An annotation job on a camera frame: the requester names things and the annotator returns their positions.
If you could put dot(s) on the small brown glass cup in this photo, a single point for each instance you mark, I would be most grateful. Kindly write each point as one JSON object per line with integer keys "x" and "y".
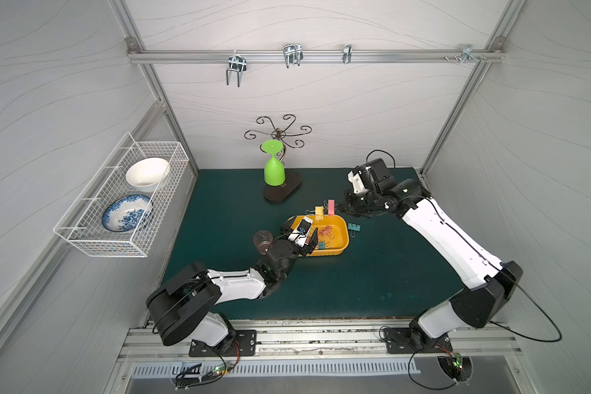
{"x": 262, "y": 241}

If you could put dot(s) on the yellow binder clip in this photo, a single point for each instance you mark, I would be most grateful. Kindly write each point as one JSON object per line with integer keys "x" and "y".
{"x": 319, "y": 213}

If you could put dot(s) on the blue patterned ceramic plate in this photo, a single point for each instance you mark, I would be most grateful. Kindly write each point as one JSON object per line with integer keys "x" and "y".
{"x": 127, "y": 214}

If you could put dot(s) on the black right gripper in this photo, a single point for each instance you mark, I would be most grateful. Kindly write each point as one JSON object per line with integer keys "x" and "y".
{"x": 354, "y": 204}

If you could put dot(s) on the small metal hook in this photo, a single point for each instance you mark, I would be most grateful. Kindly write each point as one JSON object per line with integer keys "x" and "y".
{"x": 346, "y": 54}

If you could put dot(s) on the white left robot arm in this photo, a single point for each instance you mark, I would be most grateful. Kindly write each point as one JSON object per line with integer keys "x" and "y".
{"x": 182, "y": 308}

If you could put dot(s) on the dark metal cup stand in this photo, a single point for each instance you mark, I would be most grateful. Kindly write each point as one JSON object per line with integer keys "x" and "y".
{"x": 277, "y": 194}

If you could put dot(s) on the yellow plastic storage box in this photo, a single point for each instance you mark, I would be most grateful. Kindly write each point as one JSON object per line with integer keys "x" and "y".
{"x": 333, "y": 237}

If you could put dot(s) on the metal loop hook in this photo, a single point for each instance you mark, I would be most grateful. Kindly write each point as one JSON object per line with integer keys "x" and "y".
{"x": 293, "y": 55}

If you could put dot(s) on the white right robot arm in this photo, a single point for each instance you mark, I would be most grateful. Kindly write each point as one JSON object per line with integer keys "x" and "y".
{"x": 489, "y": 282}

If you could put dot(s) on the metal bracket hook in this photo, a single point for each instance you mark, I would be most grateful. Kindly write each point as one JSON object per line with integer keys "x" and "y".
{"x": 466, "y": 56}

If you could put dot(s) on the white ceramic bowl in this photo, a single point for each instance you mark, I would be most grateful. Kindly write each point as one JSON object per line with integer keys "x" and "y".
{"x": 146, "y": 174}

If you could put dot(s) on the teal binder clip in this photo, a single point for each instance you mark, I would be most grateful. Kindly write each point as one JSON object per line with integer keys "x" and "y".
{"x": 353, "y": 229}

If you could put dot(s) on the metal double hook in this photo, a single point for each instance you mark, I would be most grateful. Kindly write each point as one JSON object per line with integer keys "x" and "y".
{"x": 237, "y": 65}

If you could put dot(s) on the green plastic goblet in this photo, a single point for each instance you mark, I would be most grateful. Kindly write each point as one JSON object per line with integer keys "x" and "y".
{"x": 274, "y": 171}

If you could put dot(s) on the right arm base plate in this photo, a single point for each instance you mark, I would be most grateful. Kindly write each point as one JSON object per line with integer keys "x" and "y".
{"x": 407, "y": 341}

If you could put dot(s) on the white wire wall basket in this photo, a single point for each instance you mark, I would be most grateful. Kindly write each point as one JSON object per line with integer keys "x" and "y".
{"x": 81, "y": 226}

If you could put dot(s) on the pink binder clip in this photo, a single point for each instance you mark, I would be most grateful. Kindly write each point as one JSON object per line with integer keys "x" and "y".
{"x": 331, "y": 207}

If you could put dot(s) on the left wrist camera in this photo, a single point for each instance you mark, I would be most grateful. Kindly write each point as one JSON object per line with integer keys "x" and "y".
{"x": 300, "y": 234}

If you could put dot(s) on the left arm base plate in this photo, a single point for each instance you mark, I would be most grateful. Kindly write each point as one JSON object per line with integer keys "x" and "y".
{"x": 240, "y": 343}

